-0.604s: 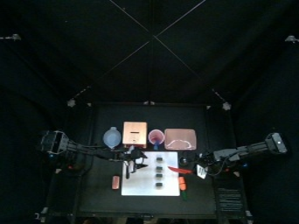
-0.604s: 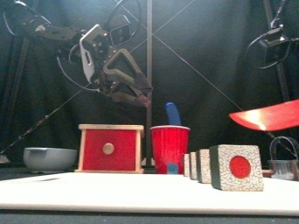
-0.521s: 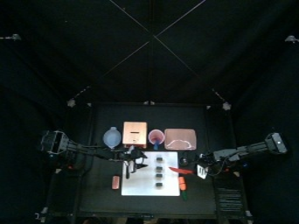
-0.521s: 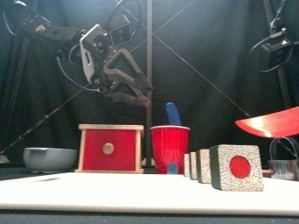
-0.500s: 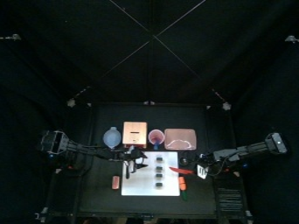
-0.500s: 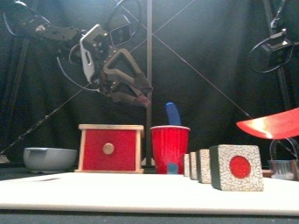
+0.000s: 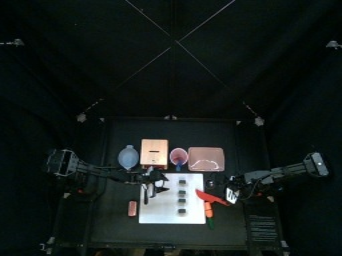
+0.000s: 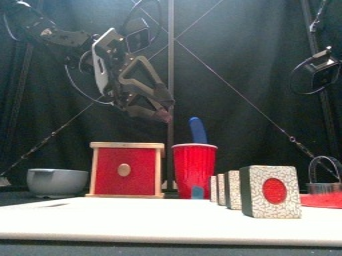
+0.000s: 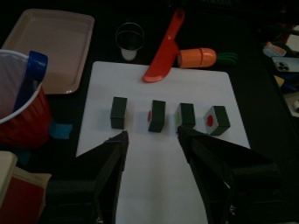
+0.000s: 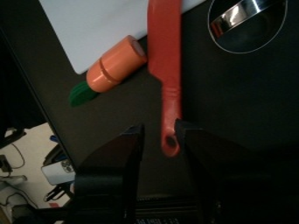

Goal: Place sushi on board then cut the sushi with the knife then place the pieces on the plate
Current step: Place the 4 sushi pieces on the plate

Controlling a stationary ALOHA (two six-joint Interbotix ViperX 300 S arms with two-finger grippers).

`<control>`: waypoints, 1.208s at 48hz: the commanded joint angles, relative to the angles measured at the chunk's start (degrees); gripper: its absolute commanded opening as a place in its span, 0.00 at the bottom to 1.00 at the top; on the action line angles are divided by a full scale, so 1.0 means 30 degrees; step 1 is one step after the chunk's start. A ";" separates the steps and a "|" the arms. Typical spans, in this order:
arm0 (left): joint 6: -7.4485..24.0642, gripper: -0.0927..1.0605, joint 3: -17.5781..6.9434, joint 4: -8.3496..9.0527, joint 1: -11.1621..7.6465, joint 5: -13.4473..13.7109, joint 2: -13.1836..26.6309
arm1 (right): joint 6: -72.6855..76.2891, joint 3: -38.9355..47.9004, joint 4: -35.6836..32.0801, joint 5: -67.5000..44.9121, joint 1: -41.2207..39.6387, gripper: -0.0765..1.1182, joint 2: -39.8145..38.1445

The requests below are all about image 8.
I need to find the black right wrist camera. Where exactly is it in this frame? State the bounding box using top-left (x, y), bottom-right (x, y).
top-left (309, 46), bottom-right (342, 90)

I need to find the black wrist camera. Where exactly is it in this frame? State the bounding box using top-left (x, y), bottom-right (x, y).
top-left (123, 18), bottom-right (153, 54)
top-left (309, 46), bottom-right (342, 90)

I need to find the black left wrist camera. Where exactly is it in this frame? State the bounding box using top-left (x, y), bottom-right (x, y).
top-left (123, 18), bottom-right (153, 54)

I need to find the red plastic cup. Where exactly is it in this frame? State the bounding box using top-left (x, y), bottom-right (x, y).
top-left (171, 143), bottom-right (219, 200)

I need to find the black metal frame pole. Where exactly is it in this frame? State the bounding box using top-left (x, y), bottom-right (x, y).
top-left (298, 0), bottom-right (342, 158)
top-left (166, 0), bottom-right (177, 193)

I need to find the red plate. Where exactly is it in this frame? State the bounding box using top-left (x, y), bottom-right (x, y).
top-left (300, 192), bottom-right (342, 210)

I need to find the thin steel brace wire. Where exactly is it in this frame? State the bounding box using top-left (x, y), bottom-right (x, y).
top-left (131, 0), bottom-right (342, 181)
top-left (0, 0), bottom-right (225, 178)

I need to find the red wooden drawer box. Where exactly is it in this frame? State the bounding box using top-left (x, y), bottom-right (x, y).
top-left (86, 141), bottom-right (167, 200)

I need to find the white cutting board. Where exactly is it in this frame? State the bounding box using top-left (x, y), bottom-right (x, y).
top-left (0, 195), bottom-right (342, 248)

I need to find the black wire basket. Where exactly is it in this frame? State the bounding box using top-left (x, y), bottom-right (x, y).
top-left (306, 155), bottom-right (342, 195)

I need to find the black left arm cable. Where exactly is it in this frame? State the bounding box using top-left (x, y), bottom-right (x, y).
top-left (63, 49), bottom-right (117, 107)

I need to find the blue handled toy knife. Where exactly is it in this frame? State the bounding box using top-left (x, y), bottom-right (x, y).
top-left (187, 116), bottom-right (210, 145)

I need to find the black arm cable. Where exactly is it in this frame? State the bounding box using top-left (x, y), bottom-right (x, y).
top-left (63, 49), bottom-right (117, 107)
top-left (289, 56), bottom-right (332, 96)

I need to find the grey bowl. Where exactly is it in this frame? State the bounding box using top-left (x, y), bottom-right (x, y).
top-left (26, 168), bottom-right (91, 198)

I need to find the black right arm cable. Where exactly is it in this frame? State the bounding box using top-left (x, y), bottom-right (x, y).
top-left (289, 56), bottom-right (332, 96)

